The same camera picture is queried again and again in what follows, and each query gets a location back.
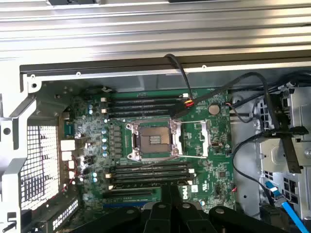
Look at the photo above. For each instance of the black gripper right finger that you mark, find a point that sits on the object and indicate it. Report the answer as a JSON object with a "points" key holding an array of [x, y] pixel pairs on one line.
{"points": [[184, 218]]}

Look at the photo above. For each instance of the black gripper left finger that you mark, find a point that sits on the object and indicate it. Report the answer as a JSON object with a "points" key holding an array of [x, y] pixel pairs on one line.
{"points": [[158, 218]]}

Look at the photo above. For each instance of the black RAM slot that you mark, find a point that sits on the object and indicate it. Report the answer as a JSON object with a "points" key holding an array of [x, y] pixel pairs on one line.
{"points": [[145, 114], [150, 166], [150, 172], [145, 101], [150, 178], [145, 95], [136, 186], [145, 107]]}

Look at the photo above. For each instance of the green Dell motherboard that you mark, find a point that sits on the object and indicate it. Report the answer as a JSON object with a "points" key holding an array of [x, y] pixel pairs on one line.
{"points": [[206, 174]]}

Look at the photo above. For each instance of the thin locking lever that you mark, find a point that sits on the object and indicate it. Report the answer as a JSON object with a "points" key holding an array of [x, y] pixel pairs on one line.
{"points": [[192, 156]]}

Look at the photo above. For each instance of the CPU socket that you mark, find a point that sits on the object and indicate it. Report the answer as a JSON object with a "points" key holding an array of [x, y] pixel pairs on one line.
{"points": [[151, 139]]}

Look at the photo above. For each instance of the silver socket cover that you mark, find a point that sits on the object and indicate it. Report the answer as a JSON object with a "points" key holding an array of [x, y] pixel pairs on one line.
{"points": [[205, 136]]}

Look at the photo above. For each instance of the silver drive cage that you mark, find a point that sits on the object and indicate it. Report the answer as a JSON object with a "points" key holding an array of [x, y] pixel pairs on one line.
{"points": [[269, 155]]}

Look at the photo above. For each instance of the round coin battery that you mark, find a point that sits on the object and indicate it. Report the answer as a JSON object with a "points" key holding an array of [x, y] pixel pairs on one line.
{"points": [[214, 109]]}

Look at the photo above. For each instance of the open metal PC case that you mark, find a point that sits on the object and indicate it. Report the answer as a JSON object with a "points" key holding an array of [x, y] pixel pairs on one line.
{"points": [[145, 80]]}

